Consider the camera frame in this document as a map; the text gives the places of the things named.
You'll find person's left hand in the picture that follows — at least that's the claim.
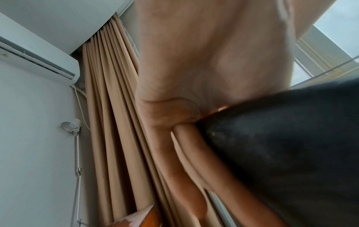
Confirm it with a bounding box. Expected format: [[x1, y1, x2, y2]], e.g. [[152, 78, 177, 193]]
[[134, 0, 297, 227]]

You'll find black leather chair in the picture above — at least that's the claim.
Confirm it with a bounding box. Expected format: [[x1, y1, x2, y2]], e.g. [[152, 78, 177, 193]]
[[196, 77, 359, 227]]

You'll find beige curtain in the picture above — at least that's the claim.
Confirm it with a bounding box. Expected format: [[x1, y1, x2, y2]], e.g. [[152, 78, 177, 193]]
[[80, 16, 225, 227]]

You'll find grey curtain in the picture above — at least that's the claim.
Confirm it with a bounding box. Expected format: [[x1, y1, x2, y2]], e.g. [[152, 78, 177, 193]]
[[207, 190, 238, 227]]

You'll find silver desk lamp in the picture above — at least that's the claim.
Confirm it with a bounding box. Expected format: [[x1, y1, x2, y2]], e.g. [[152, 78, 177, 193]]
[[60, 118, 84, 227]]

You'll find red wooden table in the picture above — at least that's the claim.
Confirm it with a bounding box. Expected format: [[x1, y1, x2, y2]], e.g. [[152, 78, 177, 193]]
[[105, 203, 165, 227]]

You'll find white air conditioner cord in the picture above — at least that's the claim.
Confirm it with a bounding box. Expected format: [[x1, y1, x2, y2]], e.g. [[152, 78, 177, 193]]
[[70, 83, 92, 132]]

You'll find white wall air conditioner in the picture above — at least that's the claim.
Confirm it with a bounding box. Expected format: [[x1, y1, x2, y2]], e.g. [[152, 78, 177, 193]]
[[0, 12, 81, 86]]

